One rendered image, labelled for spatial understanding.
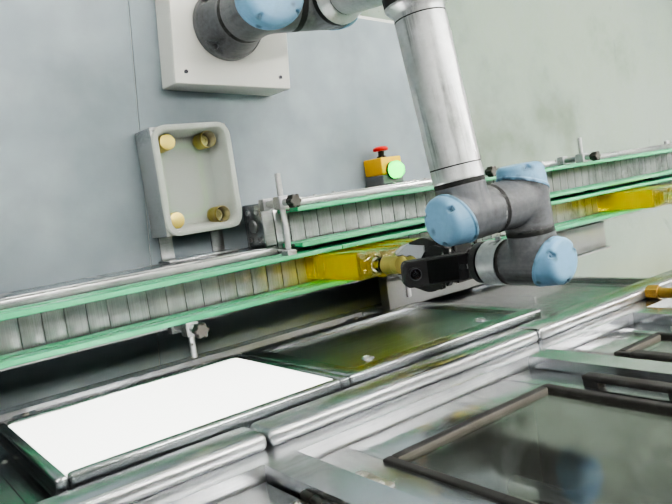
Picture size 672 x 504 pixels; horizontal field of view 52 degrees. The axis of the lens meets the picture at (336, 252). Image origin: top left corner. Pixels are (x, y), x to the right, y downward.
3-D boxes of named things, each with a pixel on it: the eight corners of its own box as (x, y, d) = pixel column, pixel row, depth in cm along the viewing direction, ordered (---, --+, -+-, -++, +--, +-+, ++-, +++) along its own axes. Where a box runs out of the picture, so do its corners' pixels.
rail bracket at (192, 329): (167, 355, 132) (197, 363, 121) (161, 321, 132) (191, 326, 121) (186, 350, 135) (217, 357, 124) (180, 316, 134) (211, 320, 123)
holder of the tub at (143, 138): (156, 263, 144) (171, 263, 138) (134, 133, 142) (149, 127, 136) (228, 250, 155) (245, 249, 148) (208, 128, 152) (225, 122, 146)
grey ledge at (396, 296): (365, 309, 174) (395, 312, 165) (360, 275, 173) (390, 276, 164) (581, 248, 230) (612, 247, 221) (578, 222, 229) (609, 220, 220)
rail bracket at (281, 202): (265, 256, 145) (298, 255, 135) (253, 177, 143) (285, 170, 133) (277, 254, 146) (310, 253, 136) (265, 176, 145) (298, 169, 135)
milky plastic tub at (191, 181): (152, 239, 143) (169, 237, 136) (134, 132, 142) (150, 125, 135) (225, 227, 154) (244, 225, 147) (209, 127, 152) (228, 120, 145)
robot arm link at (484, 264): (496, 289, 110) (489, 239, 110) (474, 288, 114) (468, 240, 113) (525, 280, 115) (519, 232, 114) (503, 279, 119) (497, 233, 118)
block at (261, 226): (247, 248, 150) (263, 248, 144) (240, 206, 149) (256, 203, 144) (261, 246, 152) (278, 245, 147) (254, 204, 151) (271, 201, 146)
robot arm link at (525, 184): (505, 169, 99) (518, 243, 100) (556, 157, 105) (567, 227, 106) (467, 174, 106) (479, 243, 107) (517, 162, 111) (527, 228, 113)
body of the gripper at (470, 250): (458, 277, 129) (509, 278, 119) (425, 286, 124) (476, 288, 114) (452, 237, 128) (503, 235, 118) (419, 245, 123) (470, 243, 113)
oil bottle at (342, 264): (306, 279, 151) (368, 281, 134) (302, 254, 151) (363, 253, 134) (326, 274, 155) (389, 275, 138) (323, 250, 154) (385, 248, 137)
